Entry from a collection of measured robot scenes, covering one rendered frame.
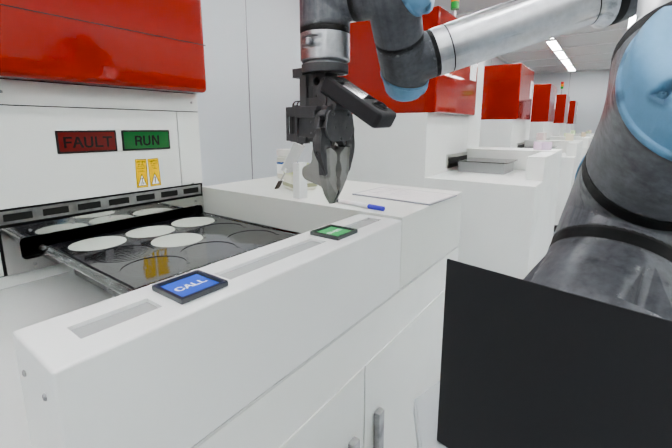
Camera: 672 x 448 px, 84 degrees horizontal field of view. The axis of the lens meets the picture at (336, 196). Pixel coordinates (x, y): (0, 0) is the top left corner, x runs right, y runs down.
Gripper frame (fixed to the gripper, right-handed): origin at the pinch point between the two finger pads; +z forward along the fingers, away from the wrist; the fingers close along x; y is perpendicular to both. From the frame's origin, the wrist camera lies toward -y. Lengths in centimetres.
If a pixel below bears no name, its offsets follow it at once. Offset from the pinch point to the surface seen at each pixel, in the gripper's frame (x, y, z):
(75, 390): 38.7, -4.2, 8.5
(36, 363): 39.9, -0.8, 7.0
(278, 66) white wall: -199, 206, -62
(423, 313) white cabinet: -26.8, -4.7, 30.1
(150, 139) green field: -2, 58, -8
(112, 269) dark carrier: 21.6, 29.8, 12.4
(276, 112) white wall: -195, 206, -23
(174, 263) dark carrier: 13.9, 24.4, 12.5
